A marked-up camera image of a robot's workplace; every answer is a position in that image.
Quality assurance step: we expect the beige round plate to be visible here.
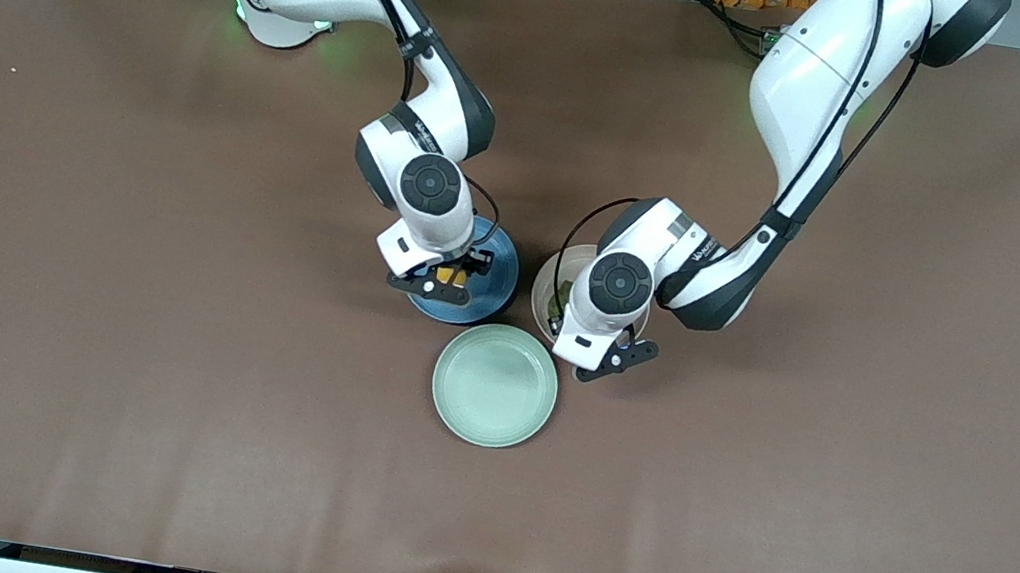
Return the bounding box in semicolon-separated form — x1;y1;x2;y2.
524;236;660;358

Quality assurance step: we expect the blue round plate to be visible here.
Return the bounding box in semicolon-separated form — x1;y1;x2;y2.
402;207;527;333

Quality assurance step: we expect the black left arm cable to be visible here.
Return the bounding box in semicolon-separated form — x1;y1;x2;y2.
548;0;938;368

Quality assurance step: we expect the green lettuce leaf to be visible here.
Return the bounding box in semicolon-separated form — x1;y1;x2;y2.
545;278;574;328

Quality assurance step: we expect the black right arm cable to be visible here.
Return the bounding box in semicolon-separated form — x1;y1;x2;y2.
272;0;536;255

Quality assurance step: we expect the brown table cover mat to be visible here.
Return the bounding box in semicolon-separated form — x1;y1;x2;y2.
0;0;1020;573

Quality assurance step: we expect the light green round plate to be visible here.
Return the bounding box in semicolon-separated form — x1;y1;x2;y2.
424;315;568;457

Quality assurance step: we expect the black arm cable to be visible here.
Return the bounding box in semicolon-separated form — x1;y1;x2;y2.
272;0;536;255
548;0;938;368

